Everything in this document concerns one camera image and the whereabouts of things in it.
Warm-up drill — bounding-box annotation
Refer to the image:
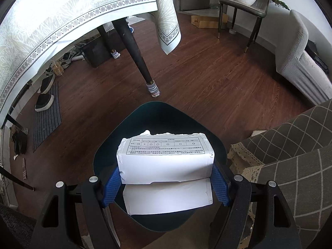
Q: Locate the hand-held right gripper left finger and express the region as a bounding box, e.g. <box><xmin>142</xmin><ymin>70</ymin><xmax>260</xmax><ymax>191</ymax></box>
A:
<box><xmin>31</xmin><ymin>167</ymin><xmax>122</xmax><ymax>249</ymax></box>

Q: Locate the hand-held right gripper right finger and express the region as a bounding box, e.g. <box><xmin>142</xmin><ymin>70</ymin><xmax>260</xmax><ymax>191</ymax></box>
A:
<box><xmin>209</xmin><ymin>165</ymin><xmax>303</xmax><ymax>249</ymax></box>

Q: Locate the white cardboard box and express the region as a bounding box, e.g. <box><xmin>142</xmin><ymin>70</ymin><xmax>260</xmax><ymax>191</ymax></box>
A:
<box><xmin>116</xmin><ymin>130</ymin><xmax>215</xmax><ymax>216</ymax></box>

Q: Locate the grey checked tablecloth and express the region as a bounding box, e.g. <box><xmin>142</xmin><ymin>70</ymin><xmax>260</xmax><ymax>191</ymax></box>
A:
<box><xmin>227</xmin><ymin>105</ymin><xmax>332</xmax><ymax>249</ymax></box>

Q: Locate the grey striped floor mat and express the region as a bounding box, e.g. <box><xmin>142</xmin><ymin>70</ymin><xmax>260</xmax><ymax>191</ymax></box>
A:
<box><xmin>32</xmin><ymin>80</ymin><xmax>63</xmax><ymax>152</ymax></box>

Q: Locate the black white sneaker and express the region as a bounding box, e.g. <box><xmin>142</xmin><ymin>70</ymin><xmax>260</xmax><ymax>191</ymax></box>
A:
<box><xmin>35</xmin><ymin>93</ymin><xmax>55</xmax><ymax>112</ymax></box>
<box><xmin>39</xmin><ymin>73</ymin><xmax>56</xmax><ymax>94</ymax></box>

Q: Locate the glass jar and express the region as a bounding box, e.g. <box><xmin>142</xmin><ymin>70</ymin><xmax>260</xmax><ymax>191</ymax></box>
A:
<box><xmin>52</xmin><ymin>62</ymin><xmax>64</xmax><ymax>77</ymax></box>

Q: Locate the grey white sneakers pair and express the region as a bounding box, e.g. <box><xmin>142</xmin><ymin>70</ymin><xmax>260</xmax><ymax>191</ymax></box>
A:
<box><xmin>59</xmin><ymin>51</ymin><xmax>84</xmax><ymax>70</ymax></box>

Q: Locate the black storage box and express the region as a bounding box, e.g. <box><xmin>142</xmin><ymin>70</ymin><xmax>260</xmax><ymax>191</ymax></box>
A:
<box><xmin>84</xmin><ymin>31</ymin><xmax>125</xmax><ymax>68</ymax></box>

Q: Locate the dark table leg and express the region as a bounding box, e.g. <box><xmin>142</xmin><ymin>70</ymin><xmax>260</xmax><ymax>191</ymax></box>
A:
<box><xmin>98</xmin><ymin>27</ymin><xmax>115</xmax><ymax>53</ymax></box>
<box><xmin>113</xmin><ymin>18</ymin><xmax>153</xmax><ymax>83</ymax></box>

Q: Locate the grey armchair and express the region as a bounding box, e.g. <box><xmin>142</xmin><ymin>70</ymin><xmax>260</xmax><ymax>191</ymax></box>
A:
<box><xmin>276</xmin><ymin>10</ymin><xmax>332</xmax><ymax>106</ymax></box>

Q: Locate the flat cardboard box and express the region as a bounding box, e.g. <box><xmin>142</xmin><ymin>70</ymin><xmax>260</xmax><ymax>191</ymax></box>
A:
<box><xmin>191</xmin><ymin>13</ymin><xmax>229</xmax><ymax>29</ymax></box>

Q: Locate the white patterned tablecloth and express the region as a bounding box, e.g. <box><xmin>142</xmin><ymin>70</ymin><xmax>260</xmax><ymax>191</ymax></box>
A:
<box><xmin>0</xmin><ymin>0</ymin><xmax>182</xmax><ymax>117</ymax></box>

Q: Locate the grey dining chair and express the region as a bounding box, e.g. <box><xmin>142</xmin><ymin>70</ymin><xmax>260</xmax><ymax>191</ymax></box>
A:
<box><xmin>218</xmin><ymin>0</ymin><xmax>271</xmax><ymax>53</ymax></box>

